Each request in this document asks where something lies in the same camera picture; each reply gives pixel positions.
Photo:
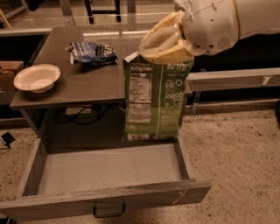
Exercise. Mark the blue chip bag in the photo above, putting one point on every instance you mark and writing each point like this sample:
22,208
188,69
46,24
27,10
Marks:
91,53

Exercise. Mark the open grey top drawer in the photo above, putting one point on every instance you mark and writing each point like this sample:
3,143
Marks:
71,184

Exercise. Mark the green jalapeno chip bag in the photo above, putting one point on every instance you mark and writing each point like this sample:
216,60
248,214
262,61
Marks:
154,97

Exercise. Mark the grey metal rail bench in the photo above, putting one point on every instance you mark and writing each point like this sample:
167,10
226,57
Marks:
250,69

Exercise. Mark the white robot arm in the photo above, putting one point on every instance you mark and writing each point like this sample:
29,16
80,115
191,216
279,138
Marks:
207,27

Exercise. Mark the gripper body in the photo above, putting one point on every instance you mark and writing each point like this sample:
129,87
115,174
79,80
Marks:
210,26

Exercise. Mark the black drawer handle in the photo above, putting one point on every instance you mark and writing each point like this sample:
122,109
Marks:
108,211

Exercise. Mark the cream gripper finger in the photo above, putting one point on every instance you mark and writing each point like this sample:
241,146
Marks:
164,29
163,52

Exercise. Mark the brown cardboard box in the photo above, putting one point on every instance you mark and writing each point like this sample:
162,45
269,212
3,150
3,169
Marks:
8,71

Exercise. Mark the small black floor device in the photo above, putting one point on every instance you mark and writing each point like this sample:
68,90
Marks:
7,138

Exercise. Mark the white paper bowl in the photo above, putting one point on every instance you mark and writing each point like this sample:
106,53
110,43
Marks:
37,79

